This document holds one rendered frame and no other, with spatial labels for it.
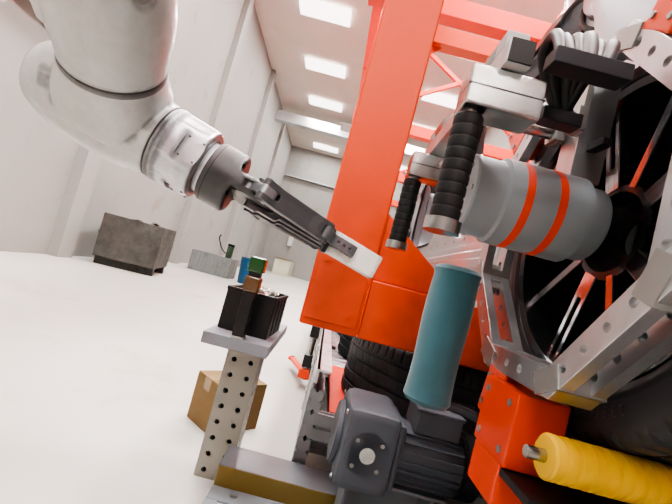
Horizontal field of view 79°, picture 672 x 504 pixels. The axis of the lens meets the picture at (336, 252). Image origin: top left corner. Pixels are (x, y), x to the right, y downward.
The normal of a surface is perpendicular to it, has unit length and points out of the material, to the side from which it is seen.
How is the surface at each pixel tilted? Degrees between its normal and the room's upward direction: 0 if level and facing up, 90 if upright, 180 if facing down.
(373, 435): 90
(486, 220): 131
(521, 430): 90
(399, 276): 90
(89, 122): 143
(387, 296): 90
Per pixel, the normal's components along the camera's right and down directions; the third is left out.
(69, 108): -0.38, 0.64
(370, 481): 0.01, -0.05
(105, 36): 0.15, 0.88
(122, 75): 0.23, 0.96
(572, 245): -0.16, 0.60
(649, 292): -0.97, -0.25
